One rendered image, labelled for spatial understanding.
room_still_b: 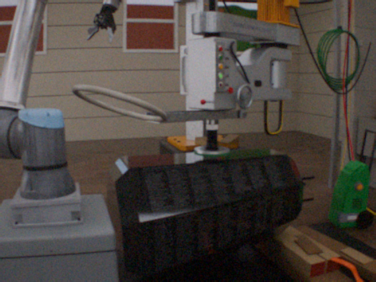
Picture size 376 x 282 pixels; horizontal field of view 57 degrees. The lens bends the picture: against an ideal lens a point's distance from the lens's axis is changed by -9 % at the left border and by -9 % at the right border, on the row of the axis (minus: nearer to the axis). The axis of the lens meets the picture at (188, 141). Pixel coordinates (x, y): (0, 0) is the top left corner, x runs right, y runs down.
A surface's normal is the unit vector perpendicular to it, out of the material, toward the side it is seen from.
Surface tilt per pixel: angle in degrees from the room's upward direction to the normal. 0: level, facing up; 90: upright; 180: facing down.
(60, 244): 90
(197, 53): 90
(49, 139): 87
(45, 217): 90
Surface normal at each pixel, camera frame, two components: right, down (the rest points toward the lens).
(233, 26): 0.69, 0.11
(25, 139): -0.32, 0.14
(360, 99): 0.30, 0.15
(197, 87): -0.73, 0.11
